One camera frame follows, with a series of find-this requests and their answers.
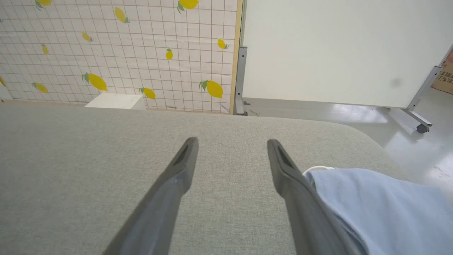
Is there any white partition board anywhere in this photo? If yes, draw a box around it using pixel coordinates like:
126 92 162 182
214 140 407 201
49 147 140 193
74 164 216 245
242 0 453 109

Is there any white box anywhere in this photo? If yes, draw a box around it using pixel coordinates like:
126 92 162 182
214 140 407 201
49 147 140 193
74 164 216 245
84 93 147 111

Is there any lemon print grid panel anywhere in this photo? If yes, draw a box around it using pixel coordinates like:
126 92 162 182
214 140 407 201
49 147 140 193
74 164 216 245
0 0 245 114

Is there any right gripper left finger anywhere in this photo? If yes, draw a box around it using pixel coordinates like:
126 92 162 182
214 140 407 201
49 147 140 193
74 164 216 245
102 137 200 255

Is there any light blue garment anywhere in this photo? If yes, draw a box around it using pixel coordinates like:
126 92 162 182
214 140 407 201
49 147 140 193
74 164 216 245
303 165 453 255

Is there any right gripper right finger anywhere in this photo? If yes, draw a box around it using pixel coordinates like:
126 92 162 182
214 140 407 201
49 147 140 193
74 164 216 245
267 138 356 255

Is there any brown cardboard box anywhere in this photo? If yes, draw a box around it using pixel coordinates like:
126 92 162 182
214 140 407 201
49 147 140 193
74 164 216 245
440 53 453 95

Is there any grey metal partition foot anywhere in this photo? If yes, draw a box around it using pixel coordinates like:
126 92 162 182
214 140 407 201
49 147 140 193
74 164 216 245
234 46 250 116
389 44 453 134

